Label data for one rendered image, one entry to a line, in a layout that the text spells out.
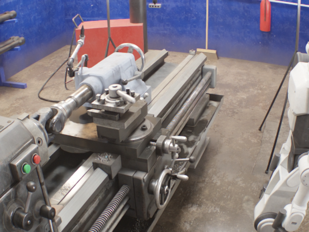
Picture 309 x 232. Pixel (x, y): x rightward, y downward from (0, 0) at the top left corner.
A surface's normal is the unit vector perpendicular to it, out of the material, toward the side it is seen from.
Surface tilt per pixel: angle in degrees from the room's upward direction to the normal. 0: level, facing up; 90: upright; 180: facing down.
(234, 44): 90
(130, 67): 76
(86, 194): 36
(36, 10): 90
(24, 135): 45
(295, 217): 90
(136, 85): 66
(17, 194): 90
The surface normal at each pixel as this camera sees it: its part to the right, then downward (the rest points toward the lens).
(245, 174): -0.02, -0.89
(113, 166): 0.94, 0.15
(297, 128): -0.82, 0.39
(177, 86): 0.53, -0.64
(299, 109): -0.83, 0.19
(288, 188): -0.18, 0.45
